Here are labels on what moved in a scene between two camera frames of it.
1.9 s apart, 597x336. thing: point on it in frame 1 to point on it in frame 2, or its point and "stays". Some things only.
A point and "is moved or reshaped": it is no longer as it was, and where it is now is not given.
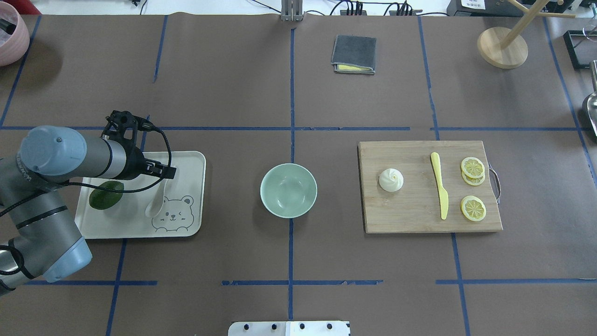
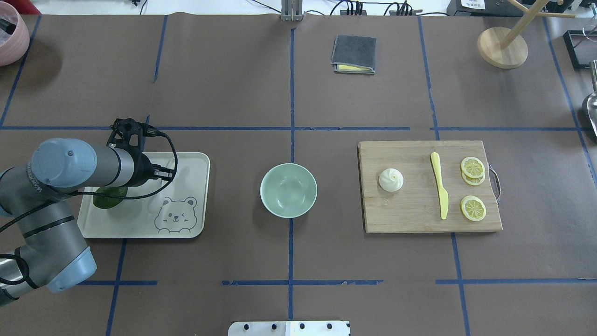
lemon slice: x=473 y=181 stays
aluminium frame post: x=291 y=10 stays
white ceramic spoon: x=156 y=202 is moved or reshaped
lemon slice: x=473 y=167 stays
